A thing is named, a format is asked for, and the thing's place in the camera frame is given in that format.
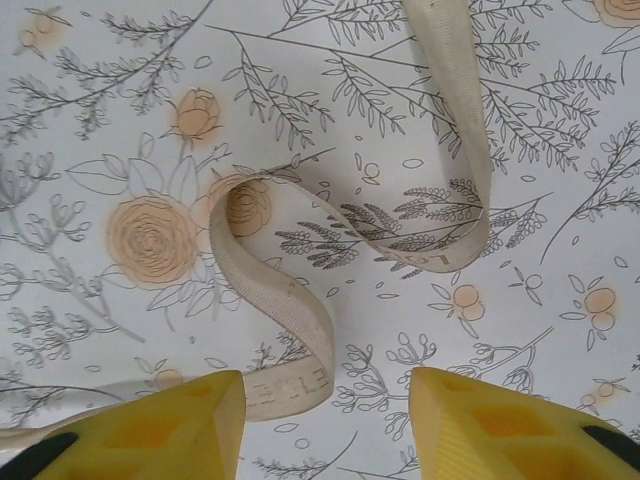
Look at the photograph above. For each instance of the floral patterned table mat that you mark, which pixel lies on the floral patterned table mat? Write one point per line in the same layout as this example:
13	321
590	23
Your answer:
100	100

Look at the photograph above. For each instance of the beige ribbon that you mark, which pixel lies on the beige ribbon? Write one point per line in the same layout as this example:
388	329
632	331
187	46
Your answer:
450	75

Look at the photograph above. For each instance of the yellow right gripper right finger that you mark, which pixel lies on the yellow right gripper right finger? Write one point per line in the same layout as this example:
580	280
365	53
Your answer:
500	435

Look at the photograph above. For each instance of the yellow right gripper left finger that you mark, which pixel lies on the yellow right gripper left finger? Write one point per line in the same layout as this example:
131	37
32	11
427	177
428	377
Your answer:
165	440

